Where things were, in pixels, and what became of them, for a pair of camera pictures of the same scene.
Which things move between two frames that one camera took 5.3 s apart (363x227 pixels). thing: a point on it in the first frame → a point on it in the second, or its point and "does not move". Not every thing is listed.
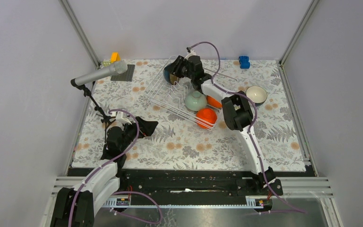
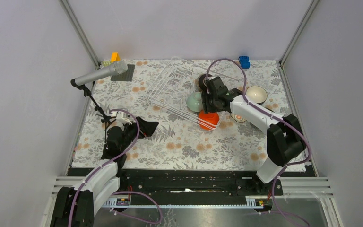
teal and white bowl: x=257 y=94 does not move
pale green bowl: x=196 y=101 does not move
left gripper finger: x=146 y=128 does not move
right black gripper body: x=187 y=73 → x=209 y=104
